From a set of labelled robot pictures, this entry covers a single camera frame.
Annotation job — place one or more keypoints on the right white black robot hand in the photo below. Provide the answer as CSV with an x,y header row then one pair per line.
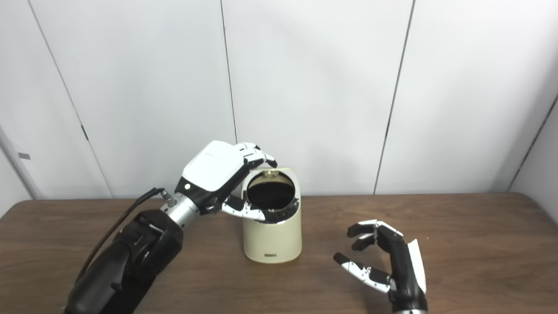
x,y
405,270

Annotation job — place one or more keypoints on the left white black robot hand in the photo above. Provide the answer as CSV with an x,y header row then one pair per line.
x,y
213,168

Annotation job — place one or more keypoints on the round cream bin lid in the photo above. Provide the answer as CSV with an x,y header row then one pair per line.
x,y
281,169

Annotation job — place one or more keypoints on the cream-colored bin body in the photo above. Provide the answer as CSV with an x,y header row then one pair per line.
x,y
272,240

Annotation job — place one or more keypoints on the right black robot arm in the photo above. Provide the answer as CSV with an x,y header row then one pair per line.
x,y
407,311

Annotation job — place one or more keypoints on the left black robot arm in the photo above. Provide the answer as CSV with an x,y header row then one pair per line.
x,y
130,257

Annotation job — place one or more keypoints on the black wall seam clip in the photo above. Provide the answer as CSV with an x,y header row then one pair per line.
x,y
84,132

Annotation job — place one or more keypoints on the small grey wall tag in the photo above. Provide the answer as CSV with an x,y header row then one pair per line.
x,y
24,155

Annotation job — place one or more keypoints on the white slanted wall post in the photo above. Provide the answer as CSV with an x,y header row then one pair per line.
x,y
19,168

